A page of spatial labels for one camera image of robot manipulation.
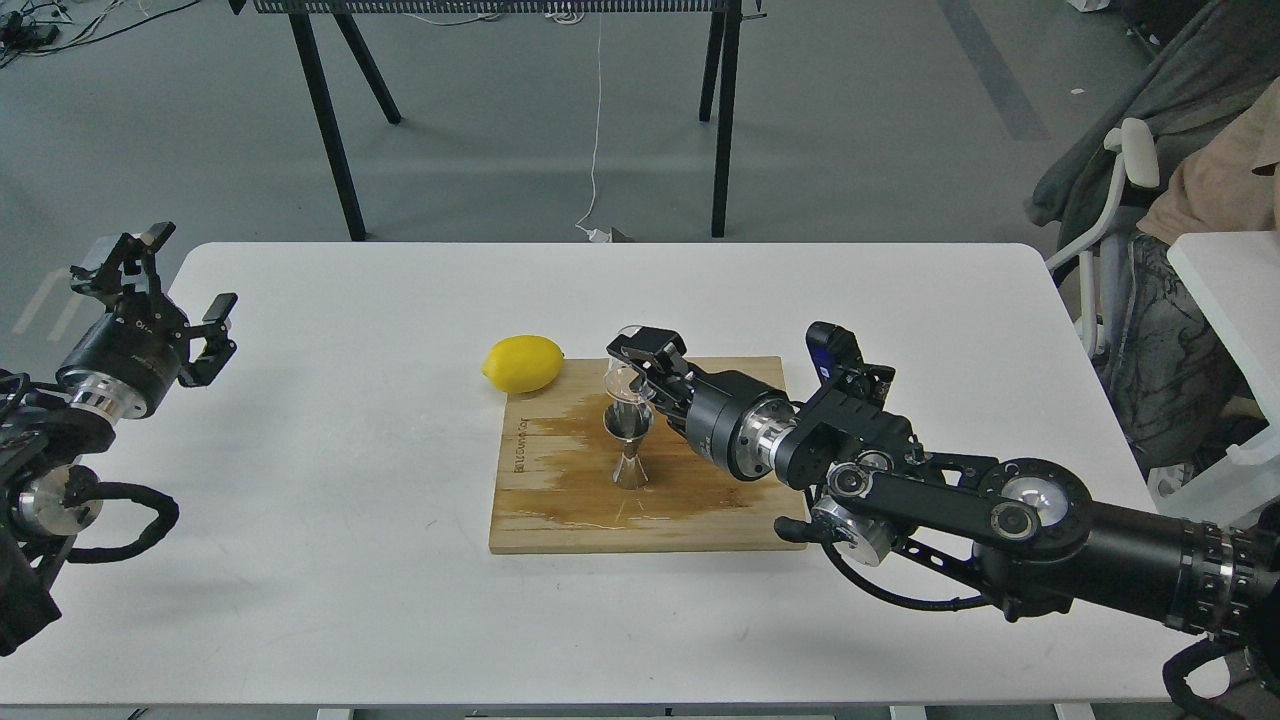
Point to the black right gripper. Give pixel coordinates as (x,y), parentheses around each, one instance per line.
(729,418)

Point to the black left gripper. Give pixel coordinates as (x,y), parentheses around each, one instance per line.
(124,366)

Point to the small clear glass beaker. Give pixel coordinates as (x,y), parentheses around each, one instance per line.
(624,384)

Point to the steel double jigger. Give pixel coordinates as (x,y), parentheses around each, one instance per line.
(628,445)

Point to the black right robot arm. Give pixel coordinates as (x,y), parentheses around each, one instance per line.
(949,532)

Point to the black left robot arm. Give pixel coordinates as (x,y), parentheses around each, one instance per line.
(48,497)

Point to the yellow lemon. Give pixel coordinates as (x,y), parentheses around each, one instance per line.
(522,364)

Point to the wooden cutting board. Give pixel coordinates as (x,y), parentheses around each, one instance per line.
(554,491)

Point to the white office chair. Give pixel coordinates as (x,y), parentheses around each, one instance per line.
(1096,251)

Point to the white side table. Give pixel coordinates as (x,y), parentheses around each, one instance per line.
(1230,300)

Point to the seated person in tan shirt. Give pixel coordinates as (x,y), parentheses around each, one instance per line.
(1168,374)

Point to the black metal frame table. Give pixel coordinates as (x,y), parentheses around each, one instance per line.
(400,100)

